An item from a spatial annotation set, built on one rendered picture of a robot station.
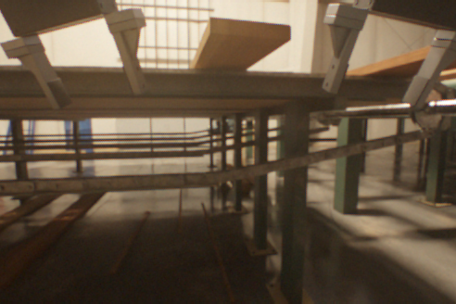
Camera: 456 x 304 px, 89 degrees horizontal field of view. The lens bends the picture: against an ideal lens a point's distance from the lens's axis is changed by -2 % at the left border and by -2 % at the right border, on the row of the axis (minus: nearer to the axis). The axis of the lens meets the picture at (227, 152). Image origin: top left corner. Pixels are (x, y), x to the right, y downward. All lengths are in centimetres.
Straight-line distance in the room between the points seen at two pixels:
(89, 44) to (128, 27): 710
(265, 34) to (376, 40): 893
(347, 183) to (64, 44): 708
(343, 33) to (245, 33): 17
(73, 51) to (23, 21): 713
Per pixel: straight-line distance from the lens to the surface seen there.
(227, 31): 45
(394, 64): 81
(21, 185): 83
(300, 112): 86
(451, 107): 102
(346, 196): 204
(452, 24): 42
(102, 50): 732
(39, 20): 40
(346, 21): 35
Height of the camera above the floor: 70
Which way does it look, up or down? 7 degrees down
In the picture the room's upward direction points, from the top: straight up
